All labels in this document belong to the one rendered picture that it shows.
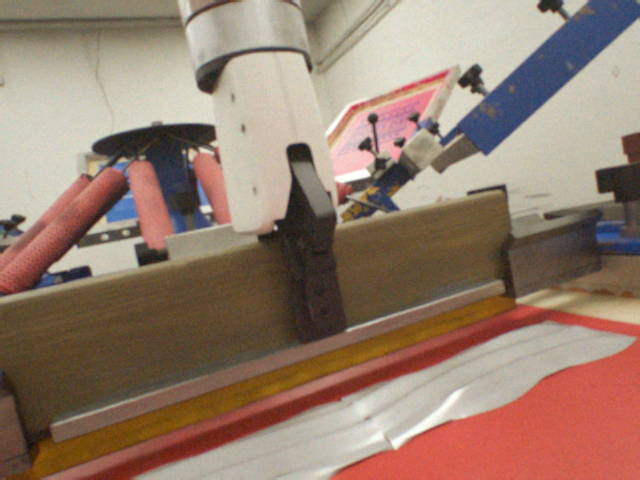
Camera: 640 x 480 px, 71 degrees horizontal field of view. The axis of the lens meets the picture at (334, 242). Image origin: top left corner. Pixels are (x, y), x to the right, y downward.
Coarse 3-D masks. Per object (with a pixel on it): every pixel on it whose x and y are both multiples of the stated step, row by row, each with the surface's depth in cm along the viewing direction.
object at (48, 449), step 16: (480, 304) 35; (432, 320) 34; (384, 336) 32; (400, 336) 33; (336, 352) 31; (352, 352) 31; (288, 368) 29; (304, 368) 30; (240, 384) 28; (256, 384) 28; (192, 400) 27; (208, 400) 27; (144, 416) 26; (160, 416) 26; (96, 432) 25; (112, 432) 25; (48, 448) 24; (64, 448) 24
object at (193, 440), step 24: (312, 384) 31; (240, 408) 29; (264, 408) 29; (288, 408) 28; (192, 432) 27; (216, 432) 27; (240, 432) 26; (120, 456) 26; (144, 456) 25; (168, 456) 25; (384, 456) 21
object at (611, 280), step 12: (612, 264) 37; (624, 264) 36; (636, 264) 35; (588, 276) 39; (600, 276) 38; (612, 276) 37; (624, 276) 36; (636, 276) 35; (552, 288) 43; (564, 288) 41; (576, 288) 40; (588, 288) 39; (600, 288) 38; (612, 288) 37; (624, 288) 36; (636, 288) 35
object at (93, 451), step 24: (480, 312) 35; (504, 312) 37; (408, 336) 33; (432, 336) 34; (336, 360) 31; (360, 360) 31; (264, 384) 29; (288, 384) 29; (216, 408) 27; (144, 432) 26; (168, 432) 26; (72, 456) 24; (96, 456) 25
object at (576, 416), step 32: (512, 320) 36; (544, 320) 35; (576, 320) 33; (608, 320) 32; (416, 352) 33; (448, 352) 32; (320, 384) 31; (352, 384) 30; (544, 384) 25; (576, 384) 24; (608, 384) 23; (480, 416) 23; (512, 416) 22; (544, 416) 21; (576, 416) 21; (608, 416) 20; (416, 448) 21; (448, 448) 20; (480, 448) 20; (512, 448) 19; (544, 448) 19; (576, 448) 19; (608, 448) 18
